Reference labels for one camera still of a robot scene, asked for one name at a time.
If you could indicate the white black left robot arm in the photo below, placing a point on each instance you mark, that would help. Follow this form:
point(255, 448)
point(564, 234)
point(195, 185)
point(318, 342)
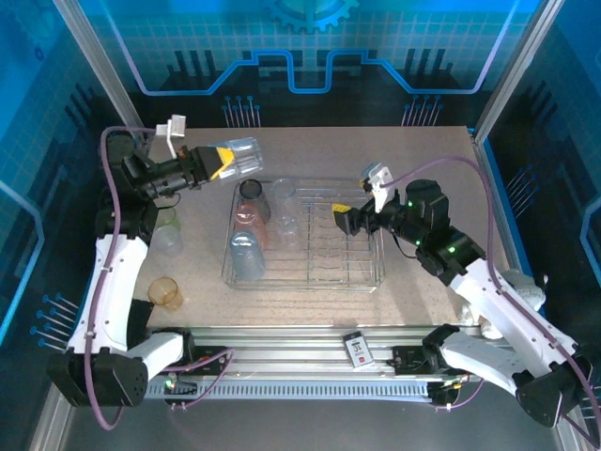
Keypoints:
point(112, 282)

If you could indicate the amber transparent plastic cup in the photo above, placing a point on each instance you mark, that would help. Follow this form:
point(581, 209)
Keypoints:
point(164, 291)

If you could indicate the aluminium mounting rail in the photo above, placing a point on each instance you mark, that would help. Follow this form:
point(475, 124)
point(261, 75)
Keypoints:
point(291, 347)

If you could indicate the black white label card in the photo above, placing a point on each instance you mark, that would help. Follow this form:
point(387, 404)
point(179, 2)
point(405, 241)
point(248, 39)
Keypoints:
point(358, 351)

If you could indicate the aluminium table side rail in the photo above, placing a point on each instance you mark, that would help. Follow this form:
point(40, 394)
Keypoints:
point(490, 188)

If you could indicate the dark grey transparent cup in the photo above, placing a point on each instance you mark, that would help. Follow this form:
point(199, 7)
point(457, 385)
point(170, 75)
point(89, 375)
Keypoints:
point(253, 192)

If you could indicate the pink transparent plastic cup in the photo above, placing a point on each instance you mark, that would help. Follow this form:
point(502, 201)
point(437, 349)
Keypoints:
point(249, 221)

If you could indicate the blue transparent plastic cup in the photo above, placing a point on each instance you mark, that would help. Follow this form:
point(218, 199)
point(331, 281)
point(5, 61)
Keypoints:
point(246, 258)

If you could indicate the green transparent plastic cup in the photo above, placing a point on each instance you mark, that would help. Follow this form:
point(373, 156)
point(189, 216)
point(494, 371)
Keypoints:
point(170, 218)

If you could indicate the aluminium frame post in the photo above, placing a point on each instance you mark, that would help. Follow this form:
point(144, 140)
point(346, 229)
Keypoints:
point(104, 70)
point(516, 70)

